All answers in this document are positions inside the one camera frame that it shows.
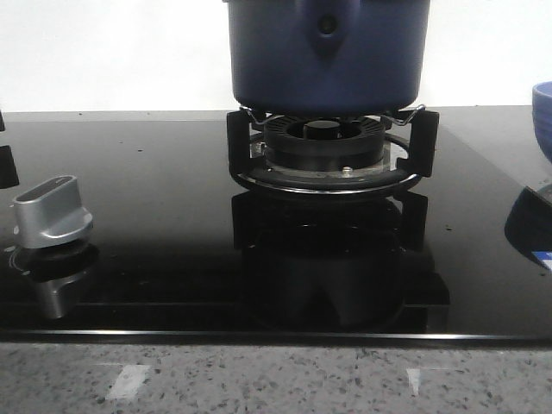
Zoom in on silver right stove knob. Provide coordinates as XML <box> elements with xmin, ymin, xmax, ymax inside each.
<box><xmin>13</xmin><ymin>175</ymin><xmax>93</xmax><ymax>249</ymax></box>

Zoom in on blue bowl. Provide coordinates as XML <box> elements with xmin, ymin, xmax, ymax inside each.
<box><xmin>532</xmin><ymin>81</ymin><xmax>552</xmax><ymax>161</ymax></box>

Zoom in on right burner with pot support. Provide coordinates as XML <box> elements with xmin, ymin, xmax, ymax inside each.
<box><xmin>226</xmin><ymin>105</ymin><xmax>440</xmax><ymax>198</ymax></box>

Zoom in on black glass gas cooktop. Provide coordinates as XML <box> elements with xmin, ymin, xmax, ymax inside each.
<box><xmin>1</xmin><ymin>106</ymin><xmax>551</xmax><ymax>348</ymax></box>

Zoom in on dark blue cooking pot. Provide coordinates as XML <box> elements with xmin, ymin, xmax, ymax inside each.
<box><xmin>227</xmin><ymin>0</ymin><xmax>430</xmax><ymax>116</ymax></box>

